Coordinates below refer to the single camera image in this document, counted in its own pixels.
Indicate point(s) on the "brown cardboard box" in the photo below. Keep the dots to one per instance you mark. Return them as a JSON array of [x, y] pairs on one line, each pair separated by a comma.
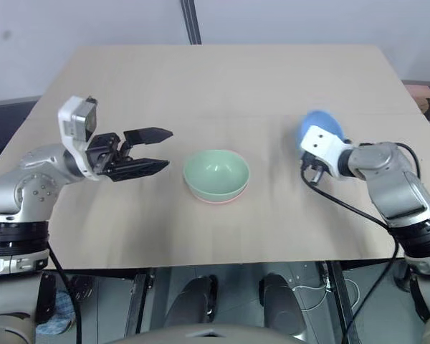
[[423, 95]]

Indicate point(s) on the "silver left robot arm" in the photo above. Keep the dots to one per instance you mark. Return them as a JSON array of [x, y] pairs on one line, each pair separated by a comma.
[[21, 186]]

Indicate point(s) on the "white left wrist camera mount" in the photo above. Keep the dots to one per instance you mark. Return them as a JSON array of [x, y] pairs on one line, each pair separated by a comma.
[[71, 118]]

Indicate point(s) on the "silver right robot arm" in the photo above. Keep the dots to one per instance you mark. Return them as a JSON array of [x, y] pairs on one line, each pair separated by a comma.
[[394, 182]]

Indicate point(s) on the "green bowl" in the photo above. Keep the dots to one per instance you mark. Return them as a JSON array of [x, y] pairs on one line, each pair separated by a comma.
[[216, 172]]

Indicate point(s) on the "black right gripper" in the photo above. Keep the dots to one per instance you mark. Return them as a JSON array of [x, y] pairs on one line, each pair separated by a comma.
[[313, 166]]

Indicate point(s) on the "grey side table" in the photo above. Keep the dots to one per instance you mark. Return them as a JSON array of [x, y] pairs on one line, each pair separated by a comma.
[[5, 118]]

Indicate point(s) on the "blue patterned cloth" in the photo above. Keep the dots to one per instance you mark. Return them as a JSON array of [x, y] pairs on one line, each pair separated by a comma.
[[61, 310]]

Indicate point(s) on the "pink bowl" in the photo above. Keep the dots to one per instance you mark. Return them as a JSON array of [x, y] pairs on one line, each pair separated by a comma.
[[218, 202]]

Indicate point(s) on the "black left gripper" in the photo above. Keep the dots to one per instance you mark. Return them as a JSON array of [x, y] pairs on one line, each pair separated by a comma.
[[102, 152]]

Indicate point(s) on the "dark rounded shell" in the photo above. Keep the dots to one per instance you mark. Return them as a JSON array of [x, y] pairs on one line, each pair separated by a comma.
[[281, 304], [197, 297]]

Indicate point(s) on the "blue bowl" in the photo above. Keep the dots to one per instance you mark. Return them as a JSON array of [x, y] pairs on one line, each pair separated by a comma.
[[320, 120]]

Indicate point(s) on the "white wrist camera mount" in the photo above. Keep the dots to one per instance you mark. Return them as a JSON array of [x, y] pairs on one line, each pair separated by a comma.
[[324, 145], [71, 118]]

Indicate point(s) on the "grey robot torso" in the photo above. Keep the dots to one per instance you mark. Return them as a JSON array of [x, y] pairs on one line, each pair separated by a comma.
[[211, 335]]

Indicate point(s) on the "dark vertical wall strip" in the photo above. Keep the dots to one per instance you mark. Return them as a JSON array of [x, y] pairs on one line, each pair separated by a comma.
[[190, 21]]

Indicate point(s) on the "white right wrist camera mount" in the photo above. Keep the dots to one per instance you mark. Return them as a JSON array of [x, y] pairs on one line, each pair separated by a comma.
[[324, 145]]

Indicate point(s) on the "black table leg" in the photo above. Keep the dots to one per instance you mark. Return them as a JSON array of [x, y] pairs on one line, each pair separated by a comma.
[[338, 297], [138, 301]]

